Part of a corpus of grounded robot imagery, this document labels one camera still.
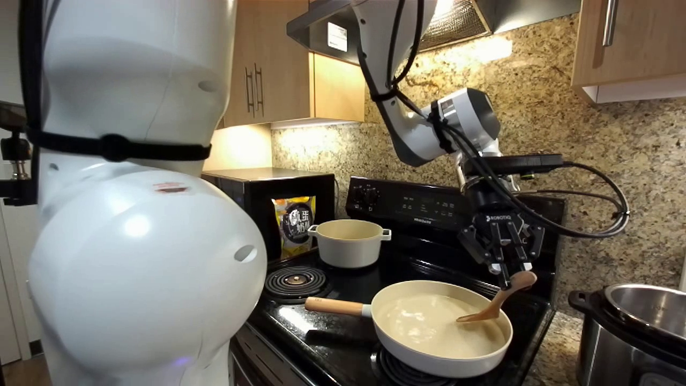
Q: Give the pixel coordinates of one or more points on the stainless steel pressure cooker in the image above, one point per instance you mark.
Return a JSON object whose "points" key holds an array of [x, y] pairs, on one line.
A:
{"points": [[628, 335]]}

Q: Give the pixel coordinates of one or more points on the steel range hood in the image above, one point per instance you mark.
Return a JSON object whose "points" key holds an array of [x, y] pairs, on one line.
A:
{"points": [[456, 23]]}

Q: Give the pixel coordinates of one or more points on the wooden spoon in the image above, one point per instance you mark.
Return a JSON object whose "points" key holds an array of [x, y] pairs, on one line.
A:
{"points": [[494, 310]]}

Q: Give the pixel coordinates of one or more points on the white hood sticker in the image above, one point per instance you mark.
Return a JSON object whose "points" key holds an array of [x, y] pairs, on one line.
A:
{"points": [[337, 37]]}

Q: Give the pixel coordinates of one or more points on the black electric stove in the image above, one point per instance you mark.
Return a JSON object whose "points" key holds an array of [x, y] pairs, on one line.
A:
{"points": [[398, 207]]}

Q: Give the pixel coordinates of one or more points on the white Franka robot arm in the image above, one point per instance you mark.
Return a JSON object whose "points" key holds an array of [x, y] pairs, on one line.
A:
{"points": [[141, 272]]}

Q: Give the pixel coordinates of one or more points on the black microwave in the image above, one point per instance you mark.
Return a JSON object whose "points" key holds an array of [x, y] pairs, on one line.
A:
{"points": [[243, 201]]}

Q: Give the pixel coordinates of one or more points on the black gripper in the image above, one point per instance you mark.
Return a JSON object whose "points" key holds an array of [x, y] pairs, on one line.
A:
{"points": [[499, 216]]}

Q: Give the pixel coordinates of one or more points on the wooden wall cabinet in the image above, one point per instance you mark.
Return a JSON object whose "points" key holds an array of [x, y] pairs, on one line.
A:
{"points": [[643, 44], [279, 71]]}

